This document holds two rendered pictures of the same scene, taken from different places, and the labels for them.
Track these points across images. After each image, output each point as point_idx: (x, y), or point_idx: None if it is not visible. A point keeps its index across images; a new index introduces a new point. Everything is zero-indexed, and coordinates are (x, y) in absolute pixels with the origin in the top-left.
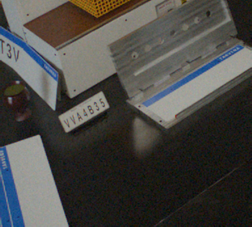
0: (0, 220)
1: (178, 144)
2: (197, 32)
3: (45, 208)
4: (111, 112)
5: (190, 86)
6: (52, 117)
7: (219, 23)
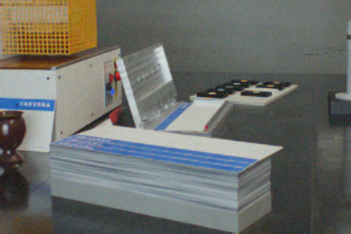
0: (182, 159)
1: None
2: (157, 81)
3: (222, 145)
4: None
5: (183, 118)
6: None
7: (165, 81)
